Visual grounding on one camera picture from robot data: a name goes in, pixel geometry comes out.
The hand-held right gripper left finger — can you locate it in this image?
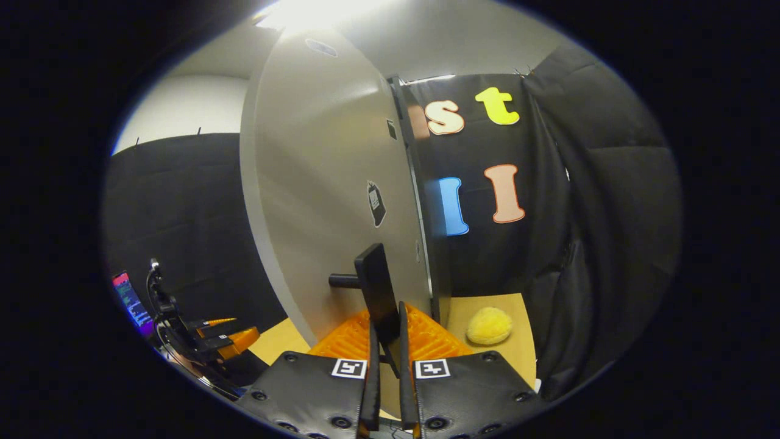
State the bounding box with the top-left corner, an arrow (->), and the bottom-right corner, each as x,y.
235,308 -> 382,439

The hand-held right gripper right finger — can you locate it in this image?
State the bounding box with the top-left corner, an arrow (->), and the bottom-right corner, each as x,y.
399,302 -> 546,439

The black door handle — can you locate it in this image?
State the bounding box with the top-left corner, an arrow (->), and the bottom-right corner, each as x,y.
329,243 -> 403,379

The dark grey cabinet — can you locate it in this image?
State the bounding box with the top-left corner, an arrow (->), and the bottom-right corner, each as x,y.
387,74 -> 453,327

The white cabinet door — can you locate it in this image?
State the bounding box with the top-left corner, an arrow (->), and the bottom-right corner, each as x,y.
239,27 -> 436,348

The phone with lit screen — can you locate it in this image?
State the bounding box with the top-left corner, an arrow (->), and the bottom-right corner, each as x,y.
112,271 -> 154,336

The yellow plush toy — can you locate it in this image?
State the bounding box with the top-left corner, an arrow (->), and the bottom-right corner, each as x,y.
466,307 -> 513,346

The long ceiling light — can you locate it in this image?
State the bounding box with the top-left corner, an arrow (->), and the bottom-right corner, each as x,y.
253,0 -> 397,31

